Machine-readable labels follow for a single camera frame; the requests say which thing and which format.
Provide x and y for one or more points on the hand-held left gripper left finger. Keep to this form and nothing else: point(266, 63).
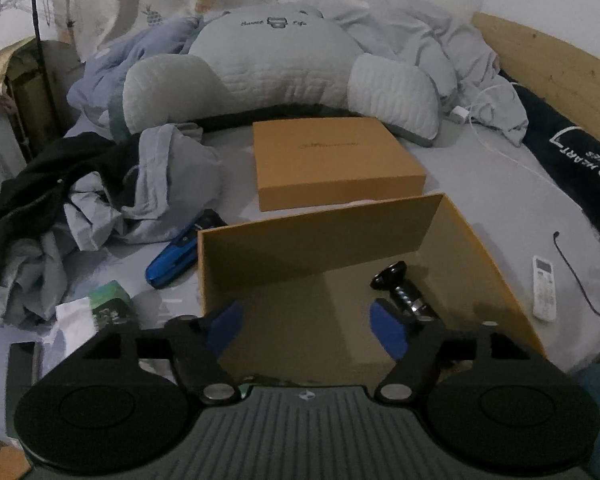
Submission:
point(225, 327)

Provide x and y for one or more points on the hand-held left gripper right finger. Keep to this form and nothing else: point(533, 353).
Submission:
point(387, 332)

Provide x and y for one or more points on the black hand grip tool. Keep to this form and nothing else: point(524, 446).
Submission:
point(397, 285)

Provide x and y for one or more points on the orange cardboard box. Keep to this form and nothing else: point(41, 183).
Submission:
point(300, 300)

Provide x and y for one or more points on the blue and black stapler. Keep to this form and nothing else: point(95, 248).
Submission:
point(175, 260)

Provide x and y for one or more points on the small green box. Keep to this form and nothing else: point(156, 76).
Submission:
point(112, 305)

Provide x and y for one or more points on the crumpled white paper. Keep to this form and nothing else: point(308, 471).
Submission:
point(75, 322)

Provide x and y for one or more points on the grey crumpled garment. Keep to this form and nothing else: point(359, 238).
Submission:
point(155, 185)

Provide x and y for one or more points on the white remote control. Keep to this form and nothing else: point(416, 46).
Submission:
point(545, 287)

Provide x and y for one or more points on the orange cardboard box lid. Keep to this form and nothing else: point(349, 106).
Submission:
point(325, 160)

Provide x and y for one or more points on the dark flat tablet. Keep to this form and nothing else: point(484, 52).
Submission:
point(24, 367)

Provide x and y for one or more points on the black garment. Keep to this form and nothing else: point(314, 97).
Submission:
point(45, 170)

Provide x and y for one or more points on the navy printed cloth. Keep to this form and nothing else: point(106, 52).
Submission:
point(570, 145)

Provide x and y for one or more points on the large grey backrest pillow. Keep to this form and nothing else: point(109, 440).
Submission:
point(275, 70)

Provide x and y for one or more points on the light blue blanket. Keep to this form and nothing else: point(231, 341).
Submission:
point(420, 40)

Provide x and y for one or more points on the wooden headboard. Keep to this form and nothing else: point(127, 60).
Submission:
point(550, 65)

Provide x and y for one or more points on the black metal pole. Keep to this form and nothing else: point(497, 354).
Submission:
point(42, 60)

